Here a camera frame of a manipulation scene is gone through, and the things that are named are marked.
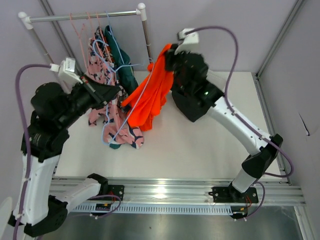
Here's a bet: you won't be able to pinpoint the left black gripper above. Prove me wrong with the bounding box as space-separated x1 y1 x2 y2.
59 73 122 128

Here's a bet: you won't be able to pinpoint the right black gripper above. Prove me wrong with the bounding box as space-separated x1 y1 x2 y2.
164 43 193 93

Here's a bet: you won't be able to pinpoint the black shorts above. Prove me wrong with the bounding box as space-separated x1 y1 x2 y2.
171 90 213 123

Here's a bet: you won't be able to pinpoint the blue wire hanger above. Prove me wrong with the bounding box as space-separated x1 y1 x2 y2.
104 11 140 75
91 39 157 147

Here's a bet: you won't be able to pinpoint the orange shorts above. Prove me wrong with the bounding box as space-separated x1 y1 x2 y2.
121 43 174 132

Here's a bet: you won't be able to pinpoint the pink wire hanger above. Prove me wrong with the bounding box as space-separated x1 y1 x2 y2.
69 13 88 73

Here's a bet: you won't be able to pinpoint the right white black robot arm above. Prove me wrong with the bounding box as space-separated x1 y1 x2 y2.
164 44 283 202

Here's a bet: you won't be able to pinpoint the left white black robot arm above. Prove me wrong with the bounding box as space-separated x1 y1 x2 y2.
8 80 120 238

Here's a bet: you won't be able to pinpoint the teal shorts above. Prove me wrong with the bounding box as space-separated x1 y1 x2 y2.
103 25 144 150

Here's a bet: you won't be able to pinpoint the pink patterned shorts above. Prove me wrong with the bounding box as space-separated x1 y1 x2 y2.
85 37 145 149

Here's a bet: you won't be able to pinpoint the blue patterned shorts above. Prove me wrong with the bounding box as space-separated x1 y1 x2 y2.
91 27 115 71

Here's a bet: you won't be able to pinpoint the white plastic basket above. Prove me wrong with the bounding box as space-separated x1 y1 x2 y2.
207 70 227 83

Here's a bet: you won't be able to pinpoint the metal clothes rack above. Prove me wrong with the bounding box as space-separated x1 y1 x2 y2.
17 0 152 64

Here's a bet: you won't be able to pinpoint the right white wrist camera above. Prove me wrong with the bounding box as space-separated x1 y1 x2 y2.
174 28 200 55

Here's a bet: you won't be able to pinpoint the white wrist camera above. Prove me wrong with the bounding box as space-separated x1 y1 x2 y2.
174 28 200 55
58 57 83 86

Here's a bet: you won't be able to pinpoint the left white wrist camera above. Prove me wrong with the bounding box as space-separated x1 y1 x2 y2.
58 57 83 86

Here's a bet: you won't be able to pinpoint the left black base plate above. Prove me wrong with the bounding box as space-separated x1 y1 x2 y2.
99 184 125 202

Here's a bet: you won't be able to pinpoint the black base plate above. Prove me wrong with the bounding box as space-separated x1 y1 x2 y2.
99 184 125 202
208 185 259 204

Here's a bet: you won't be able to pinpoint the white slotted cable duct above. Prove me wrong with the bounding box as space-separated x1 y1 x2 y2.
72 202 233 216

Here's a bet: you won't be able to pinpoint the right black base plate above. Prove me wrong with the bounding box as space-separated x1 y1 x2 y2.
208 185 259 204

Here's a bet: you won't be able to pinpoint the aluminium mounting rail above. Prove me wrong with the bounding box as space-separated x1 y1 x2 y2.
48 177 307 207

